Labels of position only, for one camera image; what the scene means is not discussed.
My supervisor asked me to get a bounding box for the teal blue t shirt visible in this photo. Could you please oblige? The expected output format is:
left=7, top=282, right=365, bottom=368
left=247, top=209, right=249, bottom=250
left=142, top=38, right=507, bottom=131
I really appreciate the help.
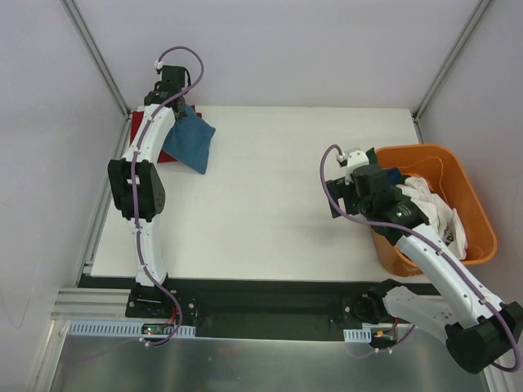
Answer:
left=162, top=105, right=216, bottom=175

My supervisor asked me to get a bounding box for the white t shirt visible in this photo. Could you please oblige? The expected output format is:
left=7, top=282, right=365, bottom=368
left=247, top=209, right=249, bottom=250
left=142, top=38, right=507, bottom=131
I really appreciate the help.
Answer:
left=396, top=176, right=468, bottom=261

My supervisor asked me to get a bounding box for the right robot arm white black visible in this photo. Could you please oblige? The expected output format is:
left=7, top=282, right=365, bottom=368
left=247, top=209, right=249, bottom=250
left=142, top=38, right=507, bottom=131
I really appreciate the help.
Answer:
left=319, top=144, right=522, bottom=374

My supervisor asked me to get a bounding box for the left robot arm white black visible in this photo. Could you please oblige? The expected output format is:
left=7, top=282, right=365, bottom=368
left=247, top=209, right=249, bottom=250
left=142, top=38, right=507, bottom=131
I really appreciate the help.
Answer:
left=107, top=64, right=191, bottom=318

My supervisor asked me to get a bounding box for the folded red t shirt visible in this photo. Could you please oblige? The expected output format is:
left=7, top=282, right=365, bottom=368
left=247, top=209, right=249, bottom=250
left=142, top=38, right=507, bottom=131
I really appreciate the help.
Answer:
left=128, top=105, right=203, bottom=164

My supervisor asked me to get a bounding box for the royal blue t shirt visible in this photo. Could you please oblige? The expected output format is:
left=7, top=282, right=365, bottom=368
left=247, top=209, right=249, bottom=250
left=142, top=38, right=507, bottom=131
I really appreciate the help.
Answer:
left=385, top=167, right=407, bottom=186

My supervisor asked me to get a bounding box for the orange plastic basket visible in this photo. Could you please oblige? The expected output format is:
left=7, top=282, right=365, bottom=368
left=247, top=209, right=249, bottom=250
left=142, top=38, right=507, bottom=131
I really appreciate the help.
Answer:
left=376, top=144, right=498, bottom=266

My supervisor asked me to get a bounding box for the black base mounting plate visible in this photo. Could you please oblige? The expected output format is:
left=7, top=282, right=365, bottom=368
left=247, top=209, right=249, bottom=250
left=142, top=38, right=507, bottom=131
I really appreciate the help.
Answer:
left=125, top=278, right=399, bottom=341

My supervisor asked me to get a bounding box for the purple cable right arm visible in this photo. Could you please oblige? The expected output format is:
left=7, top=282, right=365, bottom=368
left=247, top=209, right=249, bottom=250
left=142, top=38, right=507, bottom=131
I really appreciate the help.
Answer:
left=319, top=143, right=522, bottom=372

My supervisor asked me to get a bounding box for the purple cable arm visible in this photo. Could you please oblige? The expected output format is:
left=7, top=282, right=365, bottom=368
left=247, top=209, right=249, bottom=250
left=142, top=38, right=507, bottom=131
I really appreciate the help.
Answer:
left=130, top=46, right=205, bottom=348
left=319, top=143, right=522, bottom=372

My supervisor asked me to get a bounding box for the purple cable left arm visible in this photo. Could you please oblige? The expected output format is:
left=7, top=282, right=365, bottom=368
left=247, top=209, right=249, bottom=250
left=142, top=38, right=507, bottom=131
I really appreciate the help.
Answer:
left=130, top=46, right=205, bottom=348

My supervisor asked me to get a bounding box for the right white cable duct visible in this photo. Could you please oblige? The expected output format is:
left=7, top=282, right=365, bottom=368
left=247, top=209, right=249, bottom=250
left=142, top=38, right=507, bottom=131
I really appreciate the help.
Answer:
left=343, top=327, right=372, bottom=344

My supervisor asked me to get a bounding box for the white cable duct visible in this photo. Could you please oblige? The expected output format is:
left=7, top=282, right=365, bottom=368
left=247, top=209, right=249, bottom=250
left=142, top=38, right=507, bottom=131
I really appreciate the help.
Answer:
left=69, top=320, right=175, bottom=339
left=343, top=327, right=372, bottom=344

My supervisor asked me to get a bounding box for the left aluminium frame post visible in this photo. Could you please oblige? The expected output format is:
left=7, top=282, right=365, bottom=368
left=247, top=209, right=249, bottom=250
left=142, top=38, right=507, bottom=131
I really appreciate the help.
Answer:
left=60, top=0, right=132, bottom=114

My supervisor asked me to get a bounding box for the aluminium frame post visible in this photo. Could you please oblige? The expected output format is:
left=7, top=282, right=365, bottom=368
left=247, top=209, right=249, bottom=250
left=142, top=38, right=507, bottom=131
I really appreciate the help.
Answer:
left=60, top=0, right=132, bottom=114
left=413, top=0, right=494, bottom=123

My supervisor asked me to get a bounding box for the aluminium front rail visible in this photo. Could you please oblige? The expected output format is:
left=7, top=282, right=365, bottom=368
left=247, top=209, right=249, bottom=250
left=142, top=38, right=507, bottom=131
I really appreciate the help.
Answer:
left=51, top=287, right=450, bottom=327

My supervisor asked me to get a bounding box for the right aluminium frame post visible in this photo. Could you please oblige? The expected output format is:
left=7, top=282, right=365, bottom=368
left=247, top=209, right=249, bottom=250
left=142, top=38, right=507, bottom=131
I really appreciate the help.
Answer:
left=413, top=0, right=494, bottom=123

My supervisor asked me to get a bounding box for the left white cable duct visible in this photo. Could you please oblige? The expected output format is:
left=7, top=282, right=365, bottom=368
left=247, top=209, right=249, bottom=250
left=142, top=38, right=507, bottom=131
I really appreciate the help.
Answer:
left=69, top=320, right=175, bottom=339

